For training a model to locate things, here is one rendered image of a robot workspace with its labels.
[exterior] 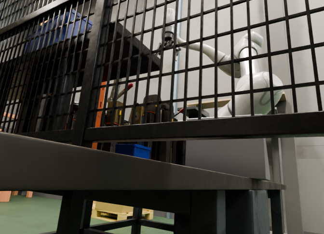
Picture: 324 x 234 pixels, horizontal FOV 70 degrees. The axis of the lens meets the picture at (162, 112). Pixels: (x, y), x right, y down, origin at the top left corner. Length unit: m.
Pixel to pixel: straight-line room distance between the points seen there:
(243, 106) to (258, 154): 0.23
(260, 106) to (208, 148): 0.28
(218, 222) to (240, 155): 0.33
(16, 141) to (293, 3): 5.05
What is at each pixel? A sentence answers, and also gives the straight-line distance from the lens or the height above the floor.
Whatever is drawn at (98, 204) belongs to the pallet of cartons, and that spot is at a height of 0.21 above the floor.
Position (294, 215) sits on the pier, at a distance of 3.80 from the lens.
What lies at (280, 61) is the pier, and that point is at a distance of 4.24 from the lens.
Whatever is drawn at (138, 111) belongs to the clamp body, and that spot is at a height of 1.04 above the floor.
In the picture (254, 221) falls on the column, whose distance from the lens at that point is 0.91.
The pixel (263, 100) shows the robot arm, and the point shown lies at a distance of 1.04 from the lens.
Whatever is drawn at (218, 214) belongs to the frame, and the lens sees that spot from 0.71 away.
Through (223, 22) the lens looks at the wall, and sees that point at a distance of 5.28.
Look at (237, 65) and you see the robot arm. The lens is 1.65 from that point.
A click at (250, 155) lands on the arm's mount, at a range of 0.95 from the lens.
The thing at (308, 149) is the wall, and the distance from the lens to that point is 4.09.
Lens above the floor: 0.68
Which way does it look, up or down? 16 degrees up
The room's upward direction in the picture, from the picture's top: 4 degrees clockwise
